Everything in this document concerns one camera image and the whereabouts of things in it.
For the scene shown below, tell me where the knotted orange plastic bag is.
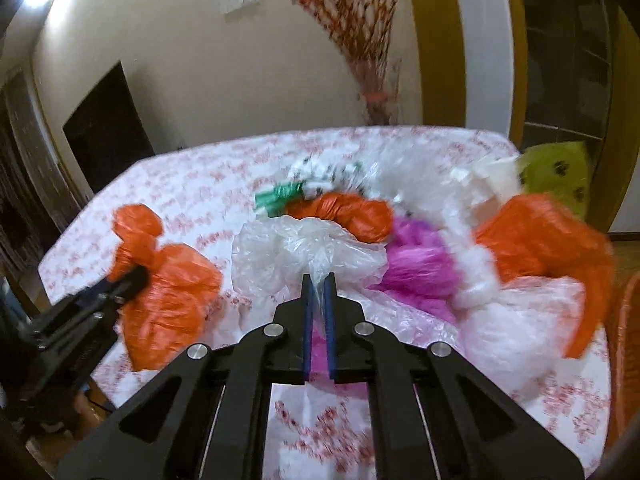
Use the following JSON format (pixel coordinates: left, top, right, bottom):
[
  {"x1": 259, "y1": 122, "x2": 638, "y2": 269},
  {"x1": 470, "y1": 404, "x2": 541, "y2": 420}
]
[{"x1": 285, "y1": 192, "x2": 393, "y2": 244}]

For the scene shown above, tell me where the orange trash basket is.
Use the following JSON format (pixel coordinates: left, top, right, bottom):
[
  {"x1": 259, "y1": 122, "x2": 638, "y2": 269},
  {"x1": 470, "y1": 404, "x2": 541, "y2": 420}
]
[{"x1": 605, "y1": 272, "x2": 640, "y2": 450}]

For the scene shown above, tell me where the red berry branch bouquet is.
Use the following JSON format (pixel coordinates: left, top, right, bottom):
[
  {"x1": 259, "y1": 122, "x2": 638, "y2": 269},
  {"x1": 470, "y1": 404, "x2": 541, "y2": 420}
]
[{"x1": 288, "y1": 0, "x2": 398, "y2": 102}]

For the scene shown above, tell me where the large orange plastic bag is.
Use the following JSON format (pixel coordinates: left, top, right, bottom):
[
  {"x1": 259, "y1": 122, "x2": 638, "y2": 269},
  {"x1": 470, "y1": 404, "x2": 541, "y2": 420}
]
[{"x1": 474, "y1": 194, "x2": 615, "y2": 359}]

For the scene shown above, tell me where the floral white tablecloth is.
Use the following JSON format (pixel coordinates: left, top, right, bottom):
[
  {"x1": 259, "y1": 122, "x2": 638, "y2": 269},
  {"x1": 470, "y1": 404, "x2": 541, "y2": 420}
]
[{"x1": 38, "y1": 126, "x2": 611, "y2": 479}]

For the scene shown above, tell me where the white plastic bag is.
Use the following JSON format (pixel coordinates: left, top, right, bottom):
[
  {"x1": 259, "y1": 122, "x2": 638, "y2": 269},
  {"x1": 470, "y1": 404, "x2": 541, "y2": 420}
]
[{"x1": 371, "y1": 155, "x2": 585, "y2": 393}]

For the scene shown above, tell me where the black television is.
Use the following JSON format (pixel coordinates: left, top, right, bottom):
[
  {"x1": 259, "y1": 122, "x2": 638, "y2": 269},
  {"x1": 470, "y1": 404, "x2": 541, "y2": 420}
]
[{"x1": 63, "y1": 63, "x2": 155, "y2": 193}]

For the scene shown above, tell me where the clear plastic bag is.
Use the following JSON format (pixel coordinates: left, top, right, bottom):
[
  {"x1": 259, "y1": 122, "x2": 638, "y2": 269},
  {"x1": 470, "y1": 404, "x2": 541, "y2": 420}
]
[{"x1": 231, "y1": 216, "x2": 388, "y2": 300}]

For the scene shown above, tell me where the green white printed bag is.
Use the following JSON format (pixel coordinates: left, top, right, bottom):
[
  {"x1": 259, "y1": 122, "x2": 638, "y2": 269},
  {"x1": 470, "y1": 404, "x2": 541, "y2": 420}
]
[{"x1": 254, "y1": 156, "x2": 366, "y2": 218}]

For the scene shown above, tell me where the glass vase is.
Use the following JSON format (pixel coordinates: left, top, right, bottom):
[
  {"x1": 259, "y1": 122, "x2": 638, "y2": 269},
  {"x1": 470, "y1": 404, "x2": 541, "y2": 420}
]
[{"x1": 359, "y1": 58, "x2": 401, "y2": 126}]

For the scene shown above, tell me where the magenta plastic bag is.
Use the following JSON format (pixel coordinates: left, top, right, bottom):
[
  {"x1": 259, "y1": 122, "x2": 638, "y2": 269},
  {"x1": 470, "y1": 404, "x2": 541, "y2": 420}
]
[{"x1": 372, "y1": 217, "x2": 461, "y2": 324}]

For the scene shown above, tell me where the yellow-green paw print bag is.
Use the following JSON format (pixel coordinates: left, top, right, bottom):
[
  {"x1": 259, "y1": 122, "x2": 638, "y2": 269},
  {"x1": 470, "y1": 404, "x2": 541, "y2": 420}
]
[{"x1": 518, "y1": 142, "x2": 591, "y2": 220}]

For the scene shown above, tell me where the glass sliding door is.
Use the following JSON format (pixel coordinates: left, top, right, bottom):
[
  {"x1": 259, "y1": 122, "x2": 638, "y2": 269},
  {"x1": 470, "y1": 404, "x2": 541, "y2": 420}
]
[{"x1": 522, "y1": 0, "x2": 616, "y2": 162}]

